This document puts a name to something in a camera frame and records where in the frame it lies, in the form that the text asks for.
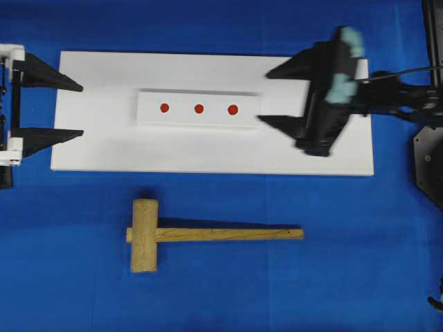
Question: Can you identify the white foam board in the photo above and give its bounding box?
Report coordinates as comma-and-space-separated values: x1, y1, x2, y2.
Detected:
51, 51, 374, 176

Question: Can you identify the blue table cloth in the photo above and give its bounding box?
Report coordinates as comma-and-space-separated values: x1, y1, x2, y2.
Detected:
1, 1, 442, 331

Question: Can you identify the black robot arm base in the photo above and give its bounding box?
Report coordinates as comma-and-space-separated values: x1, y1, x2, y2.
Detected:
413, 127, 442, 210

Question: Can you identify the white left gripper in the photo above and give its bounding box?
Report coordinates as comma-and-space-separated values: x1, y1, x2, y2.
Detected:
0, 43, 84, 169

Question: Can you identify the wooden mallet hammer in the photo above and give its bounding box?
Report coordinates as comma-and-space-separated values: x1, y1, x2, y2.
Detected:
126, 199, 304, 273

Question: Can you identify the black cable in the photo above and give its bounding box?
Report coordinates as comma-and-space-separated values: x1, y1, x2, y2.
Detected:
349, 66, 443, 84

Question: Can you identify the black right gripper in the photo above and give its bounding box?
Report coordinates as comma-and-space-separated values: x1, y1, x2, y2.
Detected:
257, 27, 364, 157

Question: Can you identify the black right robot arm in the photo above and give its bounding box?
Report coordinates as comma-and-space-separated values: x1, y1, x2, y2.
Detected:
258, 26, 442, 157

